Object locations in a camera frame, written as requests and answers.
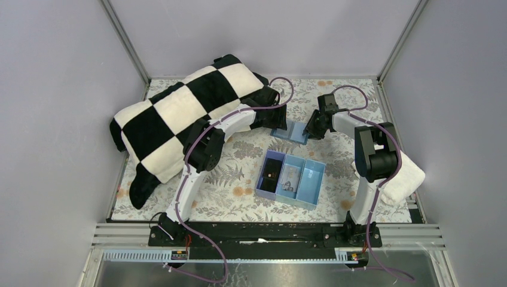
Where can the light blue middle box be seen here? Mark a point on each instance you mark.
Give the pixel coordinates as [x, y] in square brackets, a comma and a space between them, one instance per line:
[286, 197]

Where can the black white checkered blanket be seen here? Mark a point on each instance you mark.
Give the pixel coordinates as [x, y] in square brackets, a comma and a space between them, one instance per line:
[154, 131]

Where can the black card in box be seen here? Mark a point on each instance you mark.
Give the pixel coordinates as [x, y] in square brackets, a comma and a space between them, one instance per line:
[270, 175]

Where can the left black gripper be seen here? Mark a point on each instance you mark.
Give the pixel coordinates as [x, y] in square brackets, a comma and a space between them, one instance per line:
[275, 118]

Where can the VIP card in box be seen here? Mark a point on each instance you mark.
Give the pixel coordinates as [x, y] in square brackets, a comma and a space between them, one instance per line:
[287, 187]

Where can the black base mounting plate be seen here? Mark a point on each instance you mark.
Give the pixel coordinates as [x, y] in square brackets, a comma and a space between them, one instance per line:
[254, 240]

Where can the white folded towel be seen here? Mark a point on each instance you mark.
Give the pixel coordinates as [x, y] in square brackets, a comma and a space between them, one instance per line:
[406, 181]

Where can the light blue box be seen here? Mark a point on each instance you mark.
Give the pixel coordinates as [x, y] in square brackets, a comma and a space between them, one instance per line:
[310, 183]
[286, 197]

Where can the purple open box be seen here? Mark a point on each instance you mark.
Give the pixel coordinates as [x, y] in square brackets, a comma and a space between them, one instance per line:
[274, 155]

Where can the light blue right box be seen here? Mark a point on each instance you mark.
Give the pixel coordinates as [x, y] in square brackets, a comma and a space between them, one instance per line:
[310, 183]

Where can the floral patterned table mat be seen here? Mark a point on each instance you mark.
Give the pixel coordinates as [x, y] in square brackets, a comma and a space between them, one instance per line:
[228, 193]

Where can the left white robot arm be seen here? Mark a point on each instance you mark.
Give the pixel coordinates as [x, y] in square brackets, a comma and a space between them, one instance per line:
[203, 152]

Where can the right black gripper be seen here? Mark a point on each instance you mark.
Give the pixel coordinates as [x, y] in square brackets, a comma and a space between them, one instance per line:
[317, 124]

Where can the teal leather card holder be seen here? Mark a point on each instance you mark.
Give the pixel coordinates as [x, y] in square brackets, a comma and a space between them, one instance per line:
[295, 132]

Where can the aluminium frame rail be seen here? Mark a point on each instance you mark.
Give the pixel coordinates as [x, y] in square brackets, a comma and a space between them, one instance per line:
[394, 236]

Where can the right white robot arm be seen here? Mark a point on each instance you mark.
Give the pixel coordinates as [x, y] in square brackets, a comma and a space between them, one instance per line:
[377, 160]

